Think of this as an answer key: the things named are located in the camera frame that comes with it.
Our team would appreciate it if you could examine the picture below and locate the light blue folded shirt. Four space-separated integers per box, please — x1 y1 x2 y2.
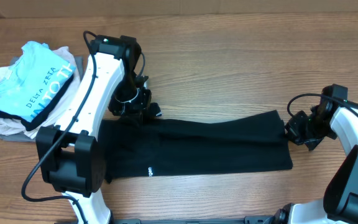
0 41 76 122

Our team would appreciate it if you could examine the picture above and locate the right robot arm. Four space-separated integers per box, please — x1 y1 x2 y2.
265 84 358 224

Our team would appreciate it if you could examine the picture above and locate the grey folded shirt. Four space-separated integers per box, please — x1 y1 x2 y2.
0 55 84 142

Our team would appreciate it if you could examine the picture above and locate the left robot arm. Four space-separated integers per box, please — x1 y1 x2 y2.
29 35 151 223

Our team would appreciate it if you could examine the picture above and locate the black t-shirt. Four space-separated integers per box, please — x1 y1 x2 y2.
98 110 293 182

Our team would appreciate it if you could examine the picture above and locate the beige folded shirt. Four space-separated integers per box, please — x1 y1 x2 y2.
0 46 82 139

